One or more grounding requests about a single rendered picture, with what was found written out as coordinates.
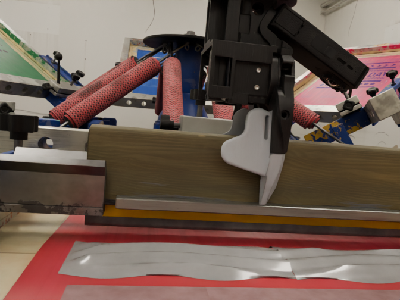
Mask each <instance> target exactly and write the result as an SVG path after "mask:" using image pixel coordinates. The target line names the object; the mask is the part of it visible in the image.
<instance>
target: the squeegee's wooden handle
mask: <svg viewBox="0 0 400 300"><path fill-rule="evenodd" d="M236 136H238V135H224V134H215V133H201V132H186V131H178V130H163V129H149V128H140V127H126V126H111V125H103V124H92V125H91V126H90V128H89V133H88V141H87V160H104V161H106V167H107V175H106V185H105V203H104V205H115V200H116V196H117V195H127V196H149V197H161V198H183V199H206V200H218V201H240V202H258V200H259V189H260V178H261V176H260V175H258V174H255V173H251V172H249V171H246V170H243V169H241V168H238V167H235V166H232V165H230V164H227V163H226V162H224V160H223V159H222V157H221V147H222V145H223V143H224V142H225V141H227V140H229V139H232V138H235V137H236ZM267 203H274V204H296V205H318V206H330V207H352V208H375V209H387V210H400V148H388V147H379V146H365V145H350V144H342V143H327V142H313V141H305V140H290V139H289V144H288V148H287V153H285V160H284V163H283V167H282V171H281V173H280V177H279V180H278V182H277V186H276V188H275V190H274V192H273V193H272V195H271V196H270V199H269V200H268V202H267Z"/></svg>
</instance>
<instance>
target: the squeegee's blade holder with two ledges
mask: <svg viewBox="0 0 400 300"><path fill-rule="evenodd" d="M115 208H116V209H126V210H151V211H176V212H189V213H214V214H239V215H263V216H277V217H302V218H326V219H340V220H364V221H389V222H400V210H387V209H375V208H352V207H330V206H318V205H296V204H274V203H266V204H265V205H259V204H258V202H240V201H218V200H206V199H183V198H161V197H149V196H127V195H117V196H116V200H115Z"/></svg>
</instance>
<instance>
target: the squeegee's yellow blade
mask: <svg viewBox="0 0 400 300"><path fill-rule="evenodd" d="M103 216H109V217H136V218H162V219H176V220H203V221H229V222H243V223H270V224H297V225H310V226H337V227H363V228H378V229H400V222H389V221H364V220H340V219H326V218H302V217H277V216H263V215H239V214H214V213H201V212H176V211H151V210H126V209H116V208H115V205H105V212H104V215H103Z"/></svg>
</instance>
